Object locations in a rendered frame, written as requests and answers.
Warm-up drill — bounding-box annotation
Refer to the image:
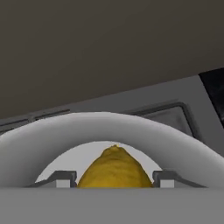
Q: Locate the grey stove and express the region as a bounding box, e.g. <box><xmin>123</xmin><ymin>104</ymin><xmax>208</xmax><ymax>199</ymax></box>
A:
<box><xmin>0</xmin><ymin>67</ymin><xmax>224</xmax><ymax>158</ymax></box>

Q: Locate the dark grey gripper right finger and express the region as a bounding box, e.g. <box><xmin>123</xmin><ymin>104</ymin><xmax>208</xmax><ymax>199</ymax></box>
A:
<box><xmin>151</xmin><ymin>170</ymin><xmax>207</xmax><ymax>189</ymax></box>

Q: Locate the yellow lemon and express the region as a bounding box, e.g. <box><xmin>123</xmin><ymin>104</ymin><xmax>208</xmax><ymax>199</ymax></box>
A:
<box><xmin>76</xmin><ymin>144</ymin><xmax>154</xmax><ymax>189</ymax></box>

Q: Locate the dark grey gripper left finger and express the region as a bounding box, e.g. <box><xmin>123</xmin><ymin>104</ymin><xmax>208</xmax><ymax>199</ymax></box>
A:
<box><xmin>26</xmin><ymin>170</ymin><xmax>78</xmax><ymax>189</ymax></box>

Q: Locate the white bowl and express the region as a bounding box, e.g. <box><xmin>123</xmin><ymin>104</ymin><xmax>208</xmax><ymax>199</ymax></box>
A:
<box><xmin>0</xmin><ymin>111</ymin><xmax>224</xmax><ymax>189</ymax></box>

